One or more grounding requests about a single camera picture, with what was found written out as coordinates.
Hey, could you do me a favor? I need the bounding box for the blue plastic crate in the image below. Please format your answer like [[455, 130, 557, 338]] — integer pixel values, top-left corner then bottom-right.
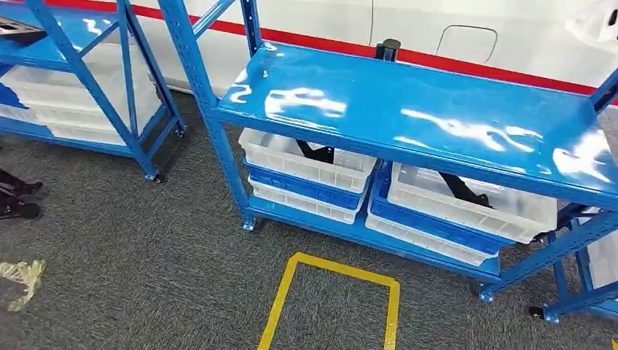
[[243, 159, 370, 212], [367, 161, 517, 257]]

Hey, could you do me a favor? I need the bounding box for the black metal bracket part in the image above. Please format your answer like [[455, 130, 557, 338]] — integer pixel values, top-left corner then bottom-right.
[[294, 139, 337, 166], [437, 171, 494, 209], [0, 17, 47, 44]]

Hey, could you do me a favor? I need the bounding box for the crumpled clear tape scrap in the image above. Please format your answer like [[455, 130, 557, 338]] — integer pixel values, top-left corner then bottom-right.
[[0, 259, 47, 314]]

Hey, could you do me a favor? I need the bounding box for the white plastic crate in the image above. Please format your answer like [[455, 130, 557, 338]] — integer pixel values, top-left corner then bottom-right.
[[238, 127, 378, 195], [585, 230, 618, 291], [247, 177, 363, 226], [0, 101, 155, 133], [0, 44, 163, 120], [45, 118, 146, 147], [364, 212, 501, 268], [386, 161, 560, 246]]

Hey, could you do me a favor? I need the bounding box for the black stanchion post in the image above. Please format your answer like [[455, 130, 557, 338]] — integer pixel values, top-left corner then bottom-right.
[[375, 38, 402, 63]]

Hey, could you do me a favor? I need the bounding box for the white vehicle body red stripe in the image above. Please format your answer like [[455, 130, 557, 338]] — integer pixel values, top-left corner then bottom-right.
[[43, 0, 618, 108]]

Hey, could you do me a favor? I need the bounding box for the blue metal shelf rack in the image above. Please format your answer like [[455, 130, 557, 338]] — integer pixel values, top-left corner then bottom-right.
[[528, 205, 618, 324], [0, 0, 187, 184], [157, 0, 618, 303]]

